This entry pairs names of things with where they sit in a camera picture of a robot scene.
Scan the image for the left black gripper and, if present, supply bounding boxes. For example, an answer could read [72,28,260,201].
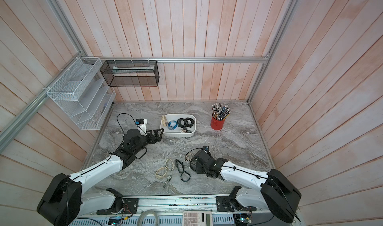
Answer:
[133,128,164,154]

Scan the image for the blue transparent watch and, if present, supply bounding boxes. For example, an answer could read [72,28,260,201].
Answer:
[168,120,178,130]

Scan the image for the white plastic storage box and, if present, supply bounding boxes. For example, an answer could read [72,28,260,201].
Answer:
[160,114,196,138]

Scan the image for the black chunky watch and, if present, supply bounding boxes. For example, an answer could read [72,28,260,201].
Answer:
[177,118,190,128]

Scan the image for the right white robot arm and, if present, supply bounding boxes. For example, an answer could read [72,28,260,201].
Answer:
[186,146,302,224]

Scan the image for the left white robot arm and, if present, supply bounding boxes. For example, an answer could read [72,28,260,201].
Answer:
[37,128,164,226]

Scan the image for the gold metal watch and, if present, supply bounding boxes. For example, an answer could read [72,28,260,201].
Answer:
[185,152,193,162]

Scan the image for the tan band watch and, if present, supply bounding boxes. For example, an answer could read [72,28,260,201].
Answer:
[165,158,175,171]

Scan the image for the small black watch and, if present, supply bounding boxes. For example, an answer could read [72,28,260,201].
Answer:
[180,171,191,182]

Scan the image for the beige band watch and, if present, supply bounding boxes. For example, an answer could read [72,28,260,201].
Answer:
[155,167,168,179]

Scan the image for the silver metal watch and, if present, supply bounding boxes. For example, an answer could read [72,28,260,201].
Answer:
[163,175,172,189]

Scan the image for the red pen cup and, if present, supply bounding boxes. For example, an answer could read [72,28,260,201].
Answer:
[210,117,225,131]

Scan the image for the bundle of pens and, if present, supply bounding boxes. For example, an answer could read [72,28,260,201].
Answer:
[212,102,231,121]

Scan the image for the white calculator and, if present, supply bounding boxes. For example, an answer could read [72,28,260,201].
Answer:
[182,211,213,226]

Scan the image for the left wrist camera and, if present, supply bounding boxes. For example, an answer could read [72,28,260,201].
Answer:
[136,118,147,135]

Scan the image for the black strap watch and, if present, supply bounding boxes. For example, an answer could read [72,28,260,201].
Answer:
[175,159,185,174]

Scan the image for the black mesh wall basket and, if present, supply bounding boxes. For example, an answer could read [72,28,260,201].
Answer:
[100,59,160,87]

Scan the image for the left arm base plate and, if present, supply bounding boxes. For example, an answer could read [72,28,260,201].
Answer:
[96,198,139,215]

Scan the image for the white wire mesh shelf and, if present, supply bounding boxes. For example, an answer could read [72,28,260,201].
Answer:
[47,57,116,130]

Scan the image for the grey cable loop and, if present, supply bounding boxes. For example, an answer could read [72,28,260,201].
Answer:
[137,209,161,226]

